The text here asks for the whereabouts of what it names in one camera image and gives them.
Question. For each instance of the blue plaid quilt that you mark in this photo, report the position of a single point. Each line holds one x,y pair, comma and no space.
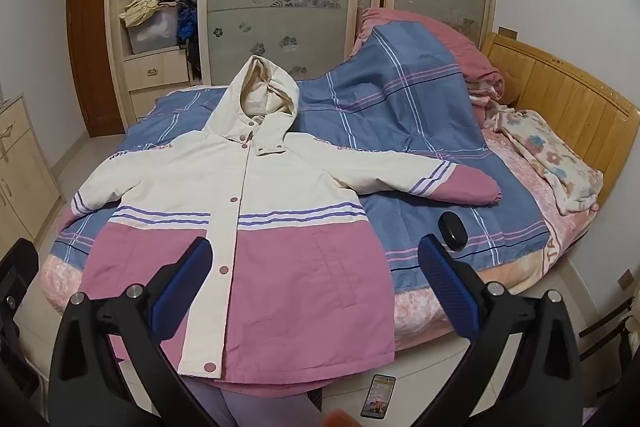
425,132

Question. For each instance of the small black case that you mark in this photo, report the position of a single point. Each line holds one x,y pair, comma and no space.
454,231

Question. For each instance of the floral fleece blanket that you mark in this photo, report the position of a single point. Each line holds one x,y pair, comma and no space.
550,157

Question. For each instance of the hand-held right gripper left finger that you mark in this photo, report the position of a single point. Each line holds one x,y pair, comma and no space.
185,277

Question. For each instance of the person's lavender pants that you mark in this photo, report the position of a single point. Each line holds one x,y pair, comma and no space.
250,404

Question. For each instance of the cream side cabinet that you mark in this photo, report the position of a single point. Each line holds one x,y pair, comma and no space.
25,177

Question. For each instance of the dark blue clothing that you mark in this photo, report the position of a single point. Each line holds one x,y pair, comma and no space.
186,27

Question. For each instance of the cream and pink hooded jacket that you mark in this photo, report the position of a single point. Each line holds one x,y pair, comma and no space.
300,282

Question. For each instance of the translucent storage box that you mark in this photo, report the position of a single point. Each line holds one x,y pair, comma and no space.
152,32

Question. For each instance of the yellow cloth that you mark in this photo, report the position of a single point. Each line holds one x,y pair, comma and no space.
142,7

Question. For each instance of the cream wardrobe drawer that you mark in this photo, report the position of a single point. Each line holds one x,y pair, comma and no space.
160,102
155,68

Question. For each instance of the smartphone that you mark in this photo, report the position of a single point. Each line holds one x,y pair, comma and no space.
378,396

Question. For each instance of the wooden headboard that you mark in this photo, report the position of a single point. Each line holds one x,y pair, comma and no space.
575,92

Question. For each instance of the brown wooden door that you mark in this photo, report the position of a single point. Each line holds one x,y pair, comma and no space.
95,32

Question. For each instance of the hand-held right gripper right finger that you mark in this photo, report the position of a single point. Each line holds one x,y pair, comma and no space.
445,282

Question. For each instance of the wall switch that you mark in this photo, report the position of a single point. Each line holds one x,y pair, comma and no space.
507,32

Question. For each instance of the pink quilt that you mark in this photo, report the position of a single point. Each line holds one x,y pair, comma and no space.
450,37

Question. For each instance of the wall socket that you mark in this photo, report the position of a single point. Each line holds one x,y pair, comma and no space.
626,280

